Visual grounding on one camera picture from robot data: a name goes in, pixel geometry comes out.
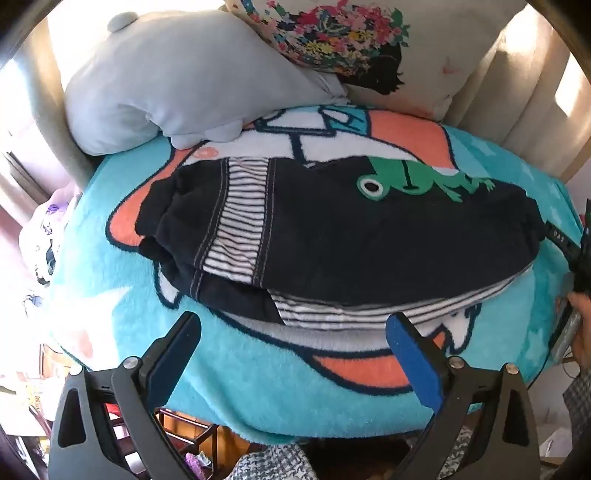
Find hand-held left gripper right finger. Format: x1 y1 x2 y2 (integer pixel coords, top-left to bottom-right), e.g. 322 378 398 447
387 312 542 480

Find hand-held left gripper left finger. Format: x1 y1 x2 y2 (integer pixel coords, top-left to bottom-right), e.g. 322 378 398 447
48 311 204 480

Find navy striped frog pants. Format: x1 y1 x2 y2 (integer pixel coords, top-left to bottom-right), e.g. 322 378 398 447
136 154 550 330

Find person's right hand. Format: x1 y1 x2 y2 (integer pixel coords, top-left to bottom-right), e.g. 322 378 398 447
556 292 591 371

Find wooden rack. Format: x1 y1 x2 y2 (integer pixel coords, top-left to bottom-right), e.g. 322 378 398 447
104 404 220 480

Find teal printed blanket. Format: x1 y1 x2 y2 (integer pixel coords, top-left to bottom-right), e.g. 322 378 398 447
48 105 585 446

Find grey checked cloth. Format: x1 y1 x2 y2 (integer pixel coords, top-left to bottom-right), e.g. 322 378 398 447
226 434 444 480

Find white and purple cloth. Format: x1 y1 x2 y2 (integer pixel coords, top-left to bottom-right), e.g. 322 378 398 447
18 182 84 289

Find beige upholstered headboard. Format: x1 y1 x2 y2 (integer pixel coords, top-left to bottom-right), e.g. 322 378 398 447
443 0 591 185

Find grey plush pillow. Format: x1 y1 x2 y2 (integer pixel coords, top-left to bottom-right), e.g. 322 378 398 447
65 10 349 157

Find white floral pillow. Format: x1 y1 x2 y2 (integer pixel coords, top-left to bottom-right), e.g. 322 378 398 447
221 0 529 121

